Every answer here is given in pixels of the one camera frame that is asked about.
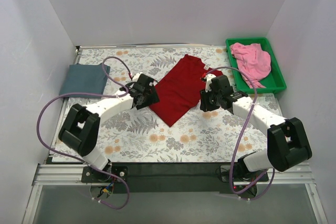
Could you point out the red t-shirt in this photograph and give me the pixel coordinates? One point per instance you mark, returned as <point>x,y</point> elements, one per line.
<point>179,90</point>

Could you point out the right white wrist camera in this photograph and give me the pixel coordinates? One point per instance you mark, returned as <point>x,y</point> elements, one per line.
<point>207,78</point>

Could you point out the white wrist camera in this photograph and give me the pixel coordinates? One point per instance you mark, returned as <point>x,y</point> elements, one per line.
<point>207,78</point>
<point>136,77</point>

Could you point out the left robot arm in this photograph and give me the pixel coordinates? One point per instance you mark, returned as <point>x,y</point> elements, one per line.
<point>81,126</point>

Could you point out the aluminium frame rail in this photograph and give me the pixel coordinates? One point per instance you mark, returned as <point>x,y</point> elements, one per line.
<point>73,174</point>

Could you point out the floral patterned table mat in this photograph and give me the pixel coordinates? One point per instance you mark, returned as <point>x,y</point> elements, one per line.
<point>141,136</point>

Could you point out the folded blue-grey t-shirt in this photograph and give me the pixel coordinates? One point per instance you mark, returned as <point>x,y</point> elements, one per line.
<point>85,79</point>

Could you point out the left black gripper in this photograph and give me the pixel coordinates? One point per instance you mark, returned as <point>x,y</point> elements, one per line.
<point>150,97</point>

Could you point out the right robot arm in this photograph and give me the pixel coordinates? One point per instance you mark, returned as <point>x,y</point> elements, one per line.
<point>287,142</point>

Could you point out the pink t-shirt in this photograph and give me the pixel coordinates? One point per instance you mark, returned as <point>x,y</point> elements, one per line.
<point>253,62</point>

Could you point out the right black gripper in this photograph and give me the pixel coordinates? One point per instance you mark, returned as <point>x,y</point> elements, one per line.
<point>207,100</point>

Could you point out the green plastic bin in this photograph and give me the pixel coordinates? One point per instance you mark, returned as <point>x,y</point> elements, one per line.
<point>274,82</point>

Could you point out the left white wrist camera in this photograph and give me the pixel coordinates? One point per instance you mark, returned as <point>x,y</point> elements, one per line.
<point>136,77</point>

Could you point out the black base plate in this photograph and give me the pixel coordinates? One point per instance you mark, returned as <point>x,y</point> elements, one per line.
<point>173,177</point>

